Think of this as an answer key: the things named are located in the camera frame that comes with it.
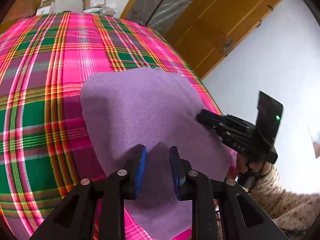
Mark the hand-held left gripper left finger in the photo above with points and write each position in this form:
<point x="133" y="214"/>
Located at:
<point x="141" y="175"/>

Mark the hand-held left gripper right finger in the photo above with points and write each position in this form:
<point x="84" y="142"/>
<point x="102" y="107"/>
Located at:
<point x="175" y="177"/>

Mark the purple fleece garment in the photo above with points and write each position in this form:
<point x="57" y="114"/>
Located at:
<point x="140" y="110"/>

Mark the translucent plastic door sheet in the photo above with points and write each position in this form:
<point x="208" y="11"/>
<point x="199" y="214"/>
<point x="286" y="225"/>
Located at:
<point x="175" y="0"/>

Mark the white cardboard box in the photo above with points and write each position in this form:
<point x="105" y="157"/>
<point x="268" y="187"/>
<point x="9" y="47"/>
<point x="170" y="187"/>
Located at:
<point x="46" y="6"/>

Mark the person's right hand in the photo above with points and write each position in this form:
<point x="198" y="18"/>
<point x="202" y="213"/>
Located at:
<point x="241" y="165"/>

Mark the wooden door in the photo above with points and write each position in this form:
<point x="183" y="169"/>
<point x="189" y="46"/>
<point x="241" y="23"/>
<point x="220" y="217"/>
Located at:
<point x="225" y="12"/>

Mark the pink green plaid bedsheet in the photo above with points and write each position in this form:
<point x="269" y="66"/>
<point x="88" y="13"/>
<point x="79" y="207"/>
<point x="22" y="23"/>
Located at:
<point x="37" y="92"/>

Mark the grey plastic parcel bag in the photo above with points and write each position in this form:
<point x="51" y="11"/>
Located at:
<point x="107" y="10"/>

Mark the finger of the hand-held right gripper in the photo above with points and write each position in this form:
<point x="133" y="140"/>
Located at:
<point x="212" y="125"/>
<point x="215" y="117"/>

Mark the brown cardboard box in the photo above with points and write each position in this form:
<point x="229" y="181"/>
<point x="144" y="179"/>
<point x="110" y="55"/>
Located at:
<point x="96" y="1"/>

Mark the black rod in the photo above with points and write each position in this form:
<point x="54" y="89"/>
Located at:
<point x="163" y="2"/>

